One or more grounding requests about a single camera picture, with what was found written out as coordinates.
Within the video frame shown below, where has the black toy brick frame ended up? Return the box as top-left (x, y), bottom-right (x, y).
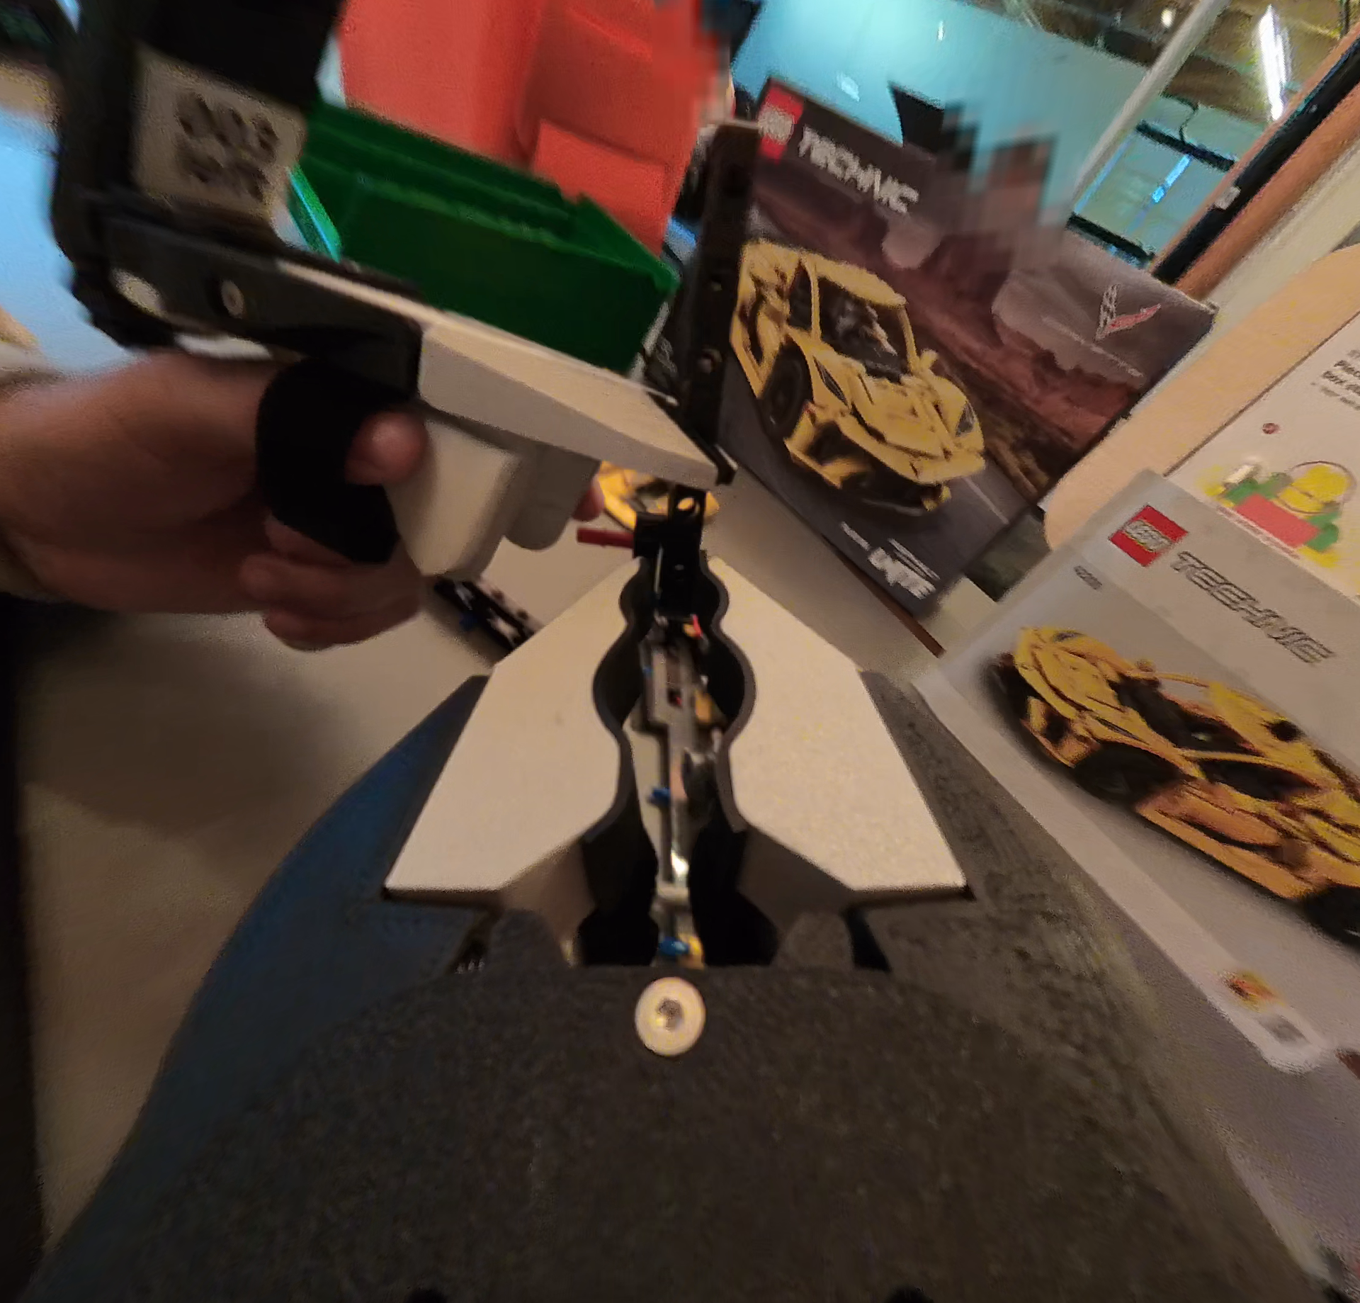
top-left (669, 121), bottom-right (760, 475)

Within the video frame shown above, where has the grey desk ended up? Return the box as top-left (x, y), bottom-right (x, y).
top-left (20, 452), bottom-right (1360, 1303)

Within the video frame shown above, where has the red plastic storage tote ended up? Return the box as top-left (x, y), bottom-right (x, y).
top-left (338, 0), bottom-right (733, 252)

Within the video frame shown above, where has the large yellow toy car panel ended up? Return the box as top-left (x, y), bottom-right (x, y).
top-left (595, 464), bottom-right (724, 532)

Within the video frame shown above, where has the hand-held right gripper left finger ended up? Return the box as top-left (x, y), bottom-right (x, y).
top-left (384, 560), bottom-right (660, 967)

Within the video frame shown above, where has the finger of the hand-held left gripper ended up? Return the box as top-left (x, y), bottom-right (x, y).
top-left (414, 305), bottom-right (735, 492)

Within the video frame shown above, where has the person's left hand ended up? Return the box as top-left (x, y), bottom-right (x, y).
top-left (0, 352), bottom-right (601, 651)

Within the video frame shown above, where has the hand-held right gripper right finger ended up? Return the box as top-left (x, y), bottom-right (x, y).
top-left (690, 560), bottom-right (968, 967)

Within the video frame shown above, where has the toy car instruction booklet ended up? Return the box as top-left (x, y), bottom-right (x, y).
top-left (919, 473), bottom-right (1360, 1076)

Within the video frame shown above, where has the black toy brick beam assembly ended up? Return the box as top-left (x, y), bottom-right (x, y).
top-left (578, 485), bottom-right (733, 971)

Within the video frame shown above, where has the toy car set box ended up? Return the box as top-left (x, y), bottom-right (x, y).
top-left (637, 76), bottom-right (1218, 624)

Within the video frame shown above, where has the green plastic bin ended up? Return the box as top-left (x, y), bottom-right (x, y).
top-left (287, 103), bottom-right (680, 375)

